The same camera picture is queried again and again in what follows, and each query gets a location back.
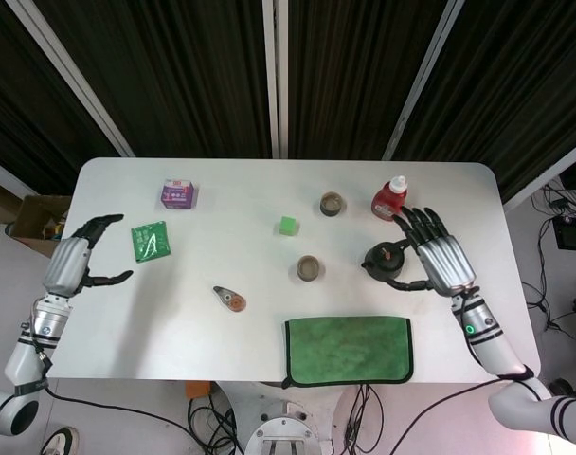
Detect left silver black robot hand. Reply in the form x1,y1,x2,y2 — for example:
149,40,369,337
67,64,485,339
42,213,135,299

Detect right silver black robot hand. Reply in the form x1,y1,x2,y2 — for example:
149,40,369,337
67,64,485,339
386,206,477,298

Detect black teapot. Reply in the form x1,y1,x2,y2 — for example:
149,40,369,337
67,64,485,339
361,240,412,282

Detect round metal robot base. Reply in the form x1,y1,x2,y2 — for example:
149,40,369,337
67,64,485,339
243,400,323,455

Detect brown cardboard box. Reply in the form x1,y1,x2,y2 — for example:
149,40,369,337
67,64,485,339
6,194,73,260

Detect green tea packet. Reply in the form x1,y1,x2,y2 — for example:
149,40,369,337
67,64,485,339
130,220,172,264

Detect red ketchup squeeze bottle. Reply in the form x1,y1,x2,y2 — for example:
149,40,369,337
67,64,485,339
370,174,409,222

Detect black electronic device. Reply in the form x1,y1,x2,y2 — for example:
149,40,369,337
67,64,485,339
551,215,576,251

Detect purple paper box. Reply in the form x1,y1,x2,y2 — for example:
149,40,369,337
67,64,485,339
157,177,198,211

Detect green microfibre cloth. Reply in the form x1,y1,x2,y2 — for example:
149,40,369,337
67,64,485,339
281,316,415,389

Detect orange grey correction tape dispenser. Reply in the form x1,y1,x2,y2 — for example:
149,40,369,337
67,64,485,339
212,284,247,314

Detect white sneaker shoe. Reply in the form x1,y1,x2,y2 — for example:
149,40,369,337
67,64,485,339
40,426,80,455

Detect dark pleated curtain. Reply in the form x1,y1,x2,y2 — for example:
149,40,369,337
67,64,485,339
0,0,121,195
287,0,453,160
396,0,576,203
31,0,273,158

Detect black cable bundle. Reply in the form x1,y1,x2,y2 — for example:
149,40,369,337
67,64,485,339
524,182,576,342
187,382,244,455
343,382,387,455

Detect white partition frame post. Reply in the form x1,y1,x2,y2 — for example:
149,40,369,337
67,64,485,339
6,0,136,158
261,0,290,160
0,154,33,196
381,0,465,161
502,141,576,209

